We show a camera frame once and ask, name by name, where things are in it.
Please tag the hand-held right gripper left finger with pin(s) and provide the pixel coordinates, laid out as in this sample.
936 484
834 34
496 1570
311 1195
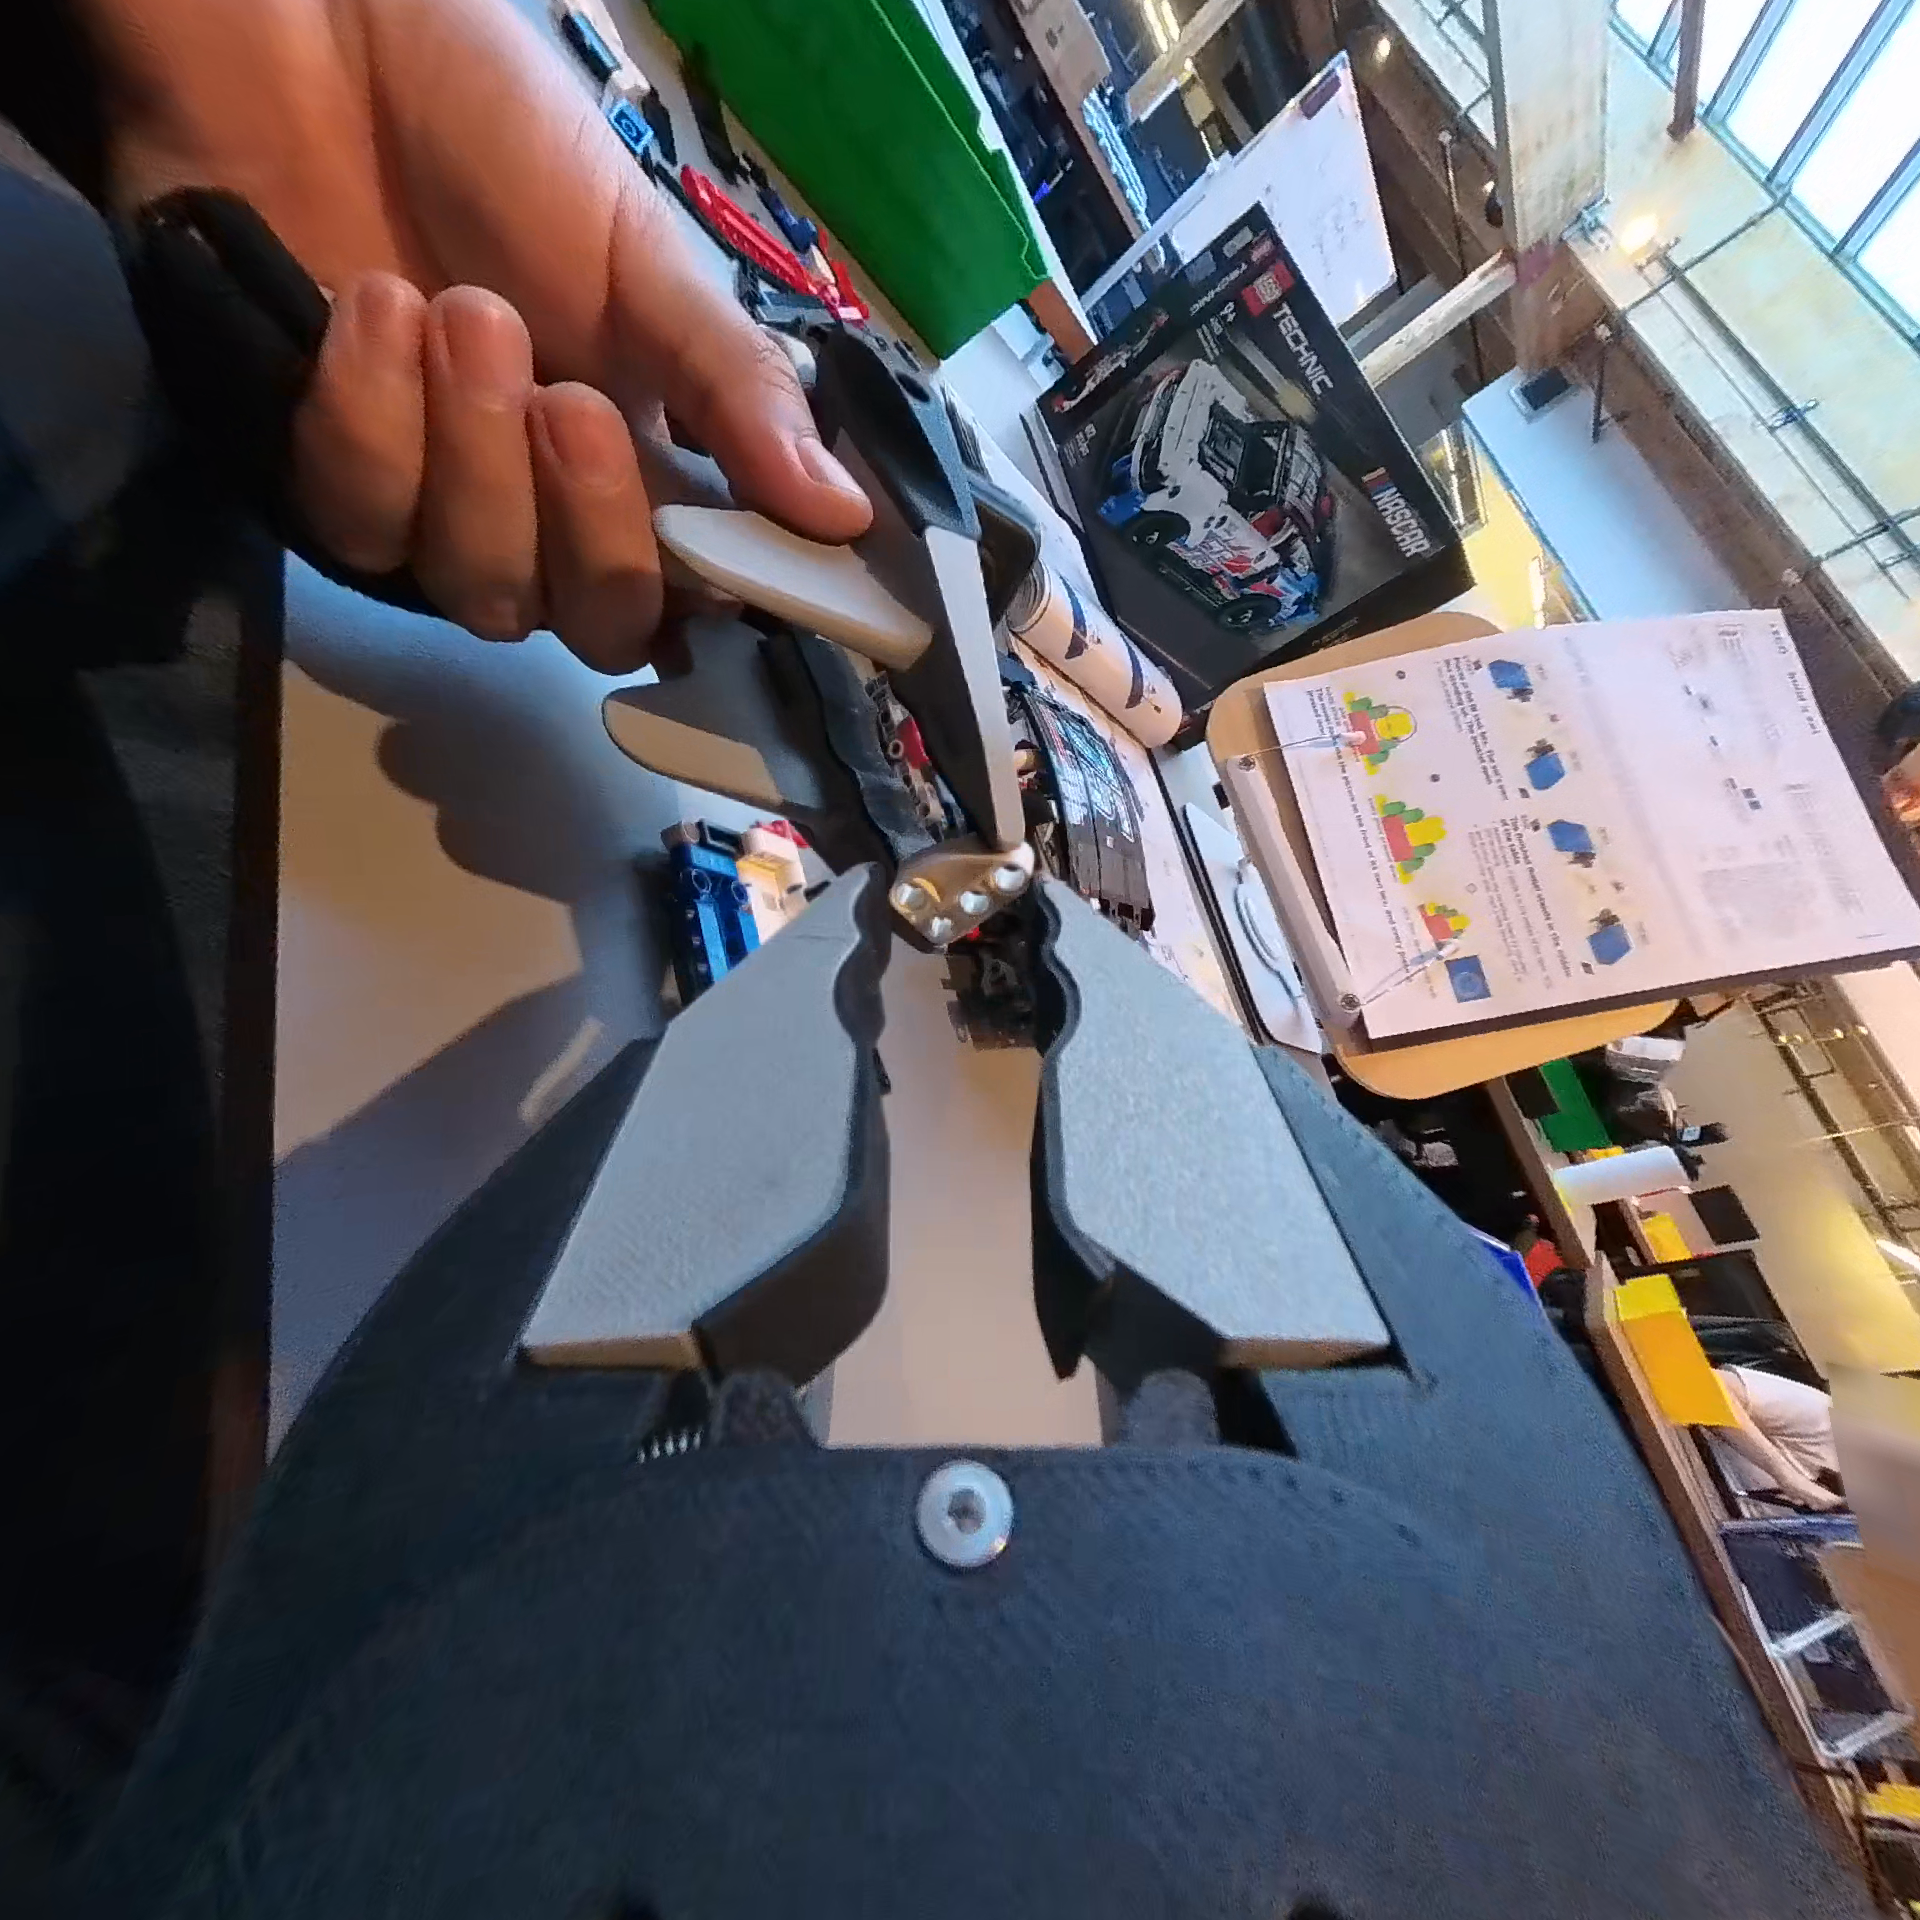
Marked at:
708 1150

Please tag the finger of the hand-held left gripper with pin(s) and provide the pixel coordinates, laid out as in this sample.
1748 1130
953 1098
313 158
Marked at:
968 674
708 713

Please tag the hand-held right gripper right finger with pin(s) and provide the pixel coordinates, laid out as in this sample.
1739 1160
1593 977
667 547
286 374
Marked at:
1215 1187

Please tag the blue white toy brick assembly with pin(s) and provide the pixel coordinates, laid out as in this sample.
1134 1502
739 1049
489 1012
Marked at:
708 910

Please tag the white triangular toy connector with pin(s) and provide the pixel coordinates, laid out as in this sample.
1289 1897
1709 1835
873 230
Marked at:
936 871

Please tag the grey desk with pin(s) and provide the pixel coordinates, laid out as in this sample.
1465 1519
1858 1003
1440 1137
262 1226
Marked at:
450 1051

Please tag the person's left hand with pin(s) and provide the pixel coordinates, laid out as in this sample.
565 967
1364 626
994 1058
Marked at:
496 295

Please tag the white printed tube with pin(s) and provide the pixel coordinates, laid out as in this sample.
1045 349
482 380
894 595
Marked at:
1099 642

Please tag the toy car chassis model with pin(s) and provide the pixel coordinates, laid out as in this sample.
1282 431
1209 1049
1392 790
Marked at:
1105 809

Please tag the red toy beam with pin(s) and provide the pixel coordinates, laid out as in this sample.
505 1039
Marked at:
753 245

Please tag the round wooden board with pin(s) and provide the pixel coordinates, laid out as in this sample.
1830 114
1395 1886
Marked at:
1440 1058

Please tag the white flat device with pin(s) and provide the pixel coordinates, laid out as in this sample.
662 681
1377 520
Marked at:
1240 931

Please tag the green bin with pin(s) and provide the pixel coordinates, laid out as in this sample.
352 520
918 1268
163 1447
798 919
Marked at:
859 134

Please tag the black toy car set box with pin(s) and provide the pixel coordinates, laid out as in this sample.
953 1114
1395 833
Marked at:
1240 495

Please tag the blue toy part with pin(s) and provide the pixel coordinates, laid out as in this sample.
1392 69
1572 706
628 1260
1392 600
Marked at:
639 127

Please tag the white paper roll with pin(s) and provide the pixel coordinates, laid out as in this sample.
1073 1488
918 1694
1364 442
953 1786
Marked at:
1622 1176

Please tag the white board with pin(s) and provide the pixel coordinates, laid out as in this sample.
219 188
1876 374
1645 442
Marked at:
1311 188

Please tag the yellow box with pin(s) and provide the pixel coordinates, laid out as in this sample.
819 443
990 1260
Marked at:
1671 1347

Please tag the printed instruction sheet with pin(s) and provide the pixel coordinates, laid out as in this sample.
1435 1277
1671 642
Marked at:
1657 809

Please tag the person's dark jacket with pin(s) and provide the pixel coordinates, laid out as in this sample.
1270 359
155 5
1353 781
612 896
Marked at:
101 1051

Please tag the large window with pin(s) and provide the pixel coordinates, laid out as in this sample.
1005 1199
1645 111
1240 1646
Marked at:
1817 99

